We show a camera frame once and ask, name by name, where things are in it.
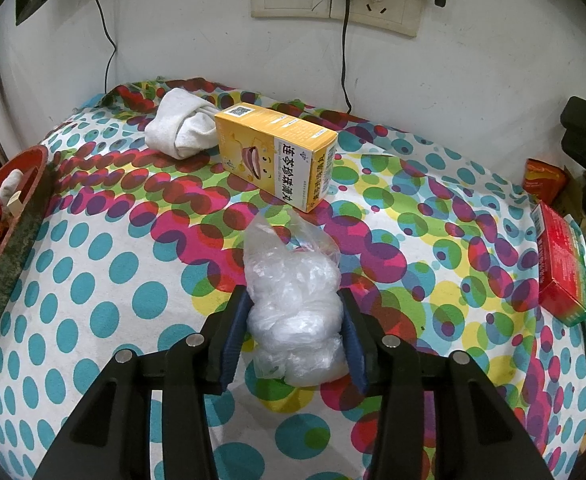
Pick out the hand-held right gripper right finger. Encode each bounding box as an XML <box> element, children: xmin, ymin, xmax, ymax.
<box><xmin>339</xmin><ymin>288</ymin><xmax>556</xmax><ymax>480</ymax></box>

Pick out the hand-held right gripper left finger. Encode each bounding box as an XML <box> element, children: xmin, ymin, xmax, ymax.
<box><xmin>33</xmin><ymin>286</ymin><xmax>253</xmax><ymax>480</ymax></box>

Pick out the clear plastic bag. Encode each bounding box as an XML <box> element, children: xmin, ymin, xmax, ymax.
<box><xmin>242</xmin><ymin>210</ymin><xmax>349</xmax><ymax>387</ymax></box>

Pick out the red round tray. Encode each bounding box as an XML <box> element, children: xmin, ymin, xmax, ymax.
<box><xmin>0</xmin><ymin>145</ymin><xmax>54</xmax><ymax>356</ymax></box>

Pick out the white sock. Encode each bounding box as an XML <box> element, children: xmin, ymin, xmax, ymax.
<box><xmin>144</xmin><ymin>87</ymin><xmax>220</xmax><ymax>161</ymax></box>
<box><xmin>0</xmin><ymin>169</ymin><xmax>24</xmax><ymax>198</ymax></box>

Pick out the colourful dotted tablecloth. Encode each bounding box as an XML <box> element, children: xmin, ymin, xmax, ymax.
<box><xmin>0</xmin><ymin>79</ymin><xmax>586</xmax><ymax>480</ymax></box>

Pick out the yellow carton box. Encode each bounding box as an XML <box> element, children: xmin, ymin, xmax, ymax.
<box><xmin>214</xmin><ymin>104</ymin><xmax>338</xmax><ymax>213</ymax></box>

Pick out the red carton box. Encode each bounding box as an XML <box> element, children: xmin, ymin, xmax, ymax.
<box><xmin>530</xmin><ymin>201</ymin><xmax>586</xmax><ymax>326</ymax></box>

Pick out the orange red snack bag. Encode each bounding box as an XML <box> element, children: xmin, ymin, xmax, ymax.
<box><xmin>523</xmin><ymin>157</ymin><xmax>568</xmax><ymax>206</ymax></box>

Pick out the thin black cable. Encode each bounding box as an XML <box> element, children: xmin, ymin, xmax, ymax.
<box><xmin>94</xmin><ymin>0</ymin><xmax>117</xmax><ymax>92</ymax></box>

